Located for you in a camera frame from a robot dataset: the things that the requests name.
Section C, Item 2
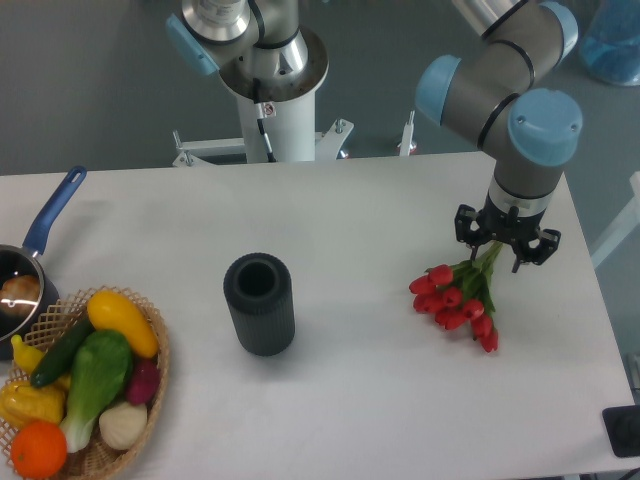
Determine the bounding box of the blue water jug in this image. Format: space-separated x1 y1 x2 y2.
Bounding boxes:
579 0 639 87

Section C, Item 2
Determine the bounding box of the blue handled saucepan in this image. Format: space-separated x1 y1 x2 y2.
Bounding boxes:
1 166 87 361

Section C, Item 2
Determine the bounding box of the woven wicker basket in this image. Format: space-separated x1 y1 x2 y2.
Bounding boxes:
0 285 171 480

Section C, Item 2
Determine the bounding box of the yellow banana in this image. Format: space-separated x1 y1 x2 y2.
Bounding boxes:
10 335 71 391

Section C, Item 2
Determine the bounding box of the brown bread roll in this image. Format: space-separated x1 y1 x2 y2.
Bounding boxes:
1 275 40 319

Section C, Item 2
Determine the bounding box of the black device at edge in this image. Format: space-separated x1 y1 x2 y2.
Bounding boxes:
602 405 639 458

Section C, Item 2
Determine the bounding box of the green bok choy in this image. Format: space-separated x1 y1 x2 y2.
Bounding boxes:
60 330 133 454

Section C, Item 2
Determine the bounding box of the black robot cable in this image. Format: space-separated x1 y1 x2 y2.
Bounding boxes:
251 78 278 164

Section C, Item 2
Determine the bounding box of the white frame at right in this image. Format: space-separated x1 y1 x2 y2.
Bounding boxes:
590 171 639 269

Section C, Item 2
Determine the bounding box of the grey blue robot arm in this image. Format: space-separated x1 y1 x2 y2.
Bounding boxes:
165 1 583 265

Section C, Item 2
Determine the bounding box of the orange fruit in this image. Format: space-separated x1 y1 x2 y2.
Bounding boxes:
10 421 67 479

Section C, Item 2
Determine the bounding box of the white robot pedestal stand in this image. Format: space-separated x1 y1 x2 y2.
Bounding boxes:
173 27 354 167

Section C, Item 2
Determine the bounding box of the yellow bell pepper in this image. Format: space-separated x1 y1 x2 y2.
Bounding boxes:
1 380 66 430

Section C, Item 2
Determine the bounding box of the white garlic bulb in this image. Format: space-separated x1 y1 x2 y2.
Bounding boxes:
99 401 147 451

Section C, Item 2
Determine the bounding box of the yellow squash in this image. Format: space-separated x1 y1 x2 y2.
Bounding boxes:
86 290 159 359

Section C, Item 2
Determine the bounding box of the green cucumber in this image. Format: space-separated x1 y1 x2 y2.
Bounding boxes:
30 317 95 388

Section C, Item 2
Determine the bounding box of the purple red onion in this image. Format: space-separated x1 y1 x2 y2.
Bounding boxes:
125 359 161 405

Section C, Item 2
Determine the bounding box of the red tulip bouquet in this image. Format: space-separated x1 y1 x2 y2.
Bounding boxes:
408 242 502 353

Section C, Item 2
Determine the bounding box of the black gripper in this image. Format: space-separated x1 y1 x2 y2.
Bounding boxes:
454 197 561 273

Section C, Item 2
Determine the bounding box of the dark grey ribbed vase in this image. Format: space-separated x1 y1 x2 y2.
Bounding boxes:
223 252 295 357

